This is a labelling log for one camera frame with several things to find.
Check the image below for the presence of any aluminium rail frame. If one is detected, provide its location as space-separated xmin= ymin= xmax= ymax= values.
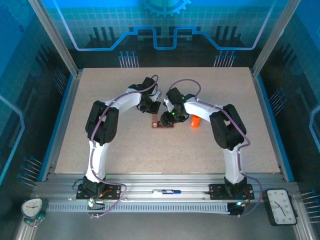
xmin=31 ymin=173 xmax=301 ymax=202

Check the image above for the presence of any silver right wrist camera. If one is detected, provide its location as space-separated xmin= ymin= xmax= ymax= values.
xmin=163 ymin=97 xmax=174 ymax=113

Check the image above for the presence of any green round alarm clock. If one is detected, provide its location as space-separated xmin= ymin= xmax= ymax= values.
xmin=20 ymin=197 xmax=49 ymax=227

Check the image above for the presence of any orange pill bottle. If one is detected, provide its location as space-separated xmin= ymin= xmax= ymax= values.
xmin=189 ymin=117 xmax=202 ymax=130

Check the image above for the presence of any slotted grey cable duct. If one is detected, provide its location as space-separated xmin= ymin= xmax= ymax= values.
xmin=46 ymin=201 xmax=231 ymax=214

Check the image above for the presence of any brown weekly pill organizer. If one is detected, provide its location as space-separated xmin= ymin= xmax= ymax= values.
xmin=151 ymin=114 xmax=176 ymax=129

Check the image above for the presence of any black rectangular clock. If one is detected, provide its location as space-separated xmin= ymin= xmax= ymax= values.
xmin=264 ymin=188 xmax=298 ymax=227

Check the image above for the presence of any blue marker pen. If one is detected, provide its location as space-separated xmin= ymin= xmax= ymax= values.
xmin=152 ymin=189 xmax=182 ymax=195

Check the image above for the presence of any blue aluminium table side rail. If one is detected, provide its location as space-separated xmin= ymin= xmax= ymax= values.
xmin=250 ymin=69 xmax=295 ymax=183
xmin=41 ymin=71 xmax=82 ymax=182

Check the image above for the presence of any aluminium enclosure post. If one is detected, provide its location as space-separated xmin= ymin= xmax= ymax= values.
xmin=251 ymin=0 xmax=302 ymax=76
xmin=27 ymin=0 xmax=82 ymax=77

